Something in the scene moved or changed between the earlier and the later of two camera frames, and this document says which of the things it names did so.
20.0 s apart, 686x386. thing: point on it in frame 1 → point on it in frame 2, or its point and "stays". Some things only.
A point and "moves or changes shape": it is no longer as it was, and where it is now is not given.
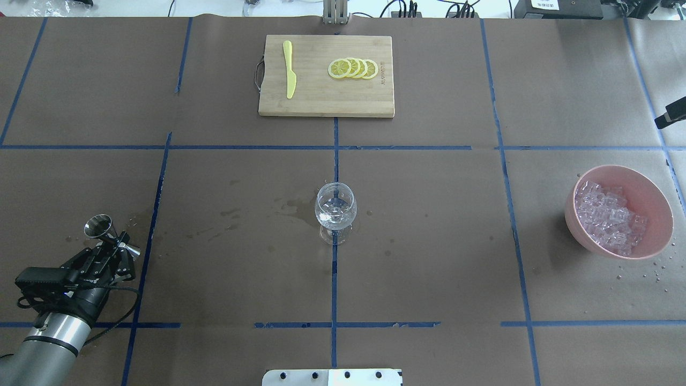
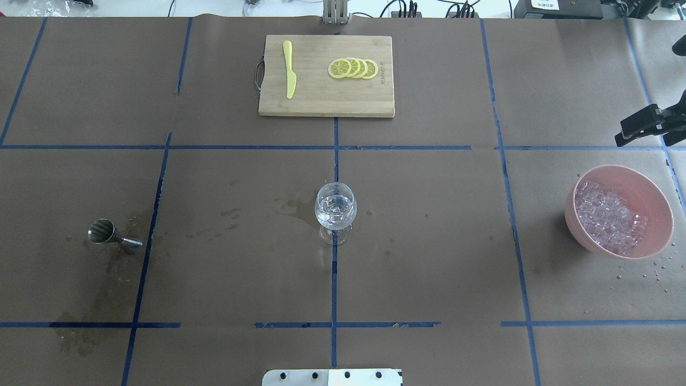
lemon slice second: x=355 y=66 stays
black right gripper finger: x=676 y=112 → x=621 y=141
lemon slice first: x=340 y=68 stays
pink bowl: x=620 y=210 stays
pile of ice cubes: x=604 y=213 stays
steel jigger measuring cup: x=101 y=226 moves or changes shape
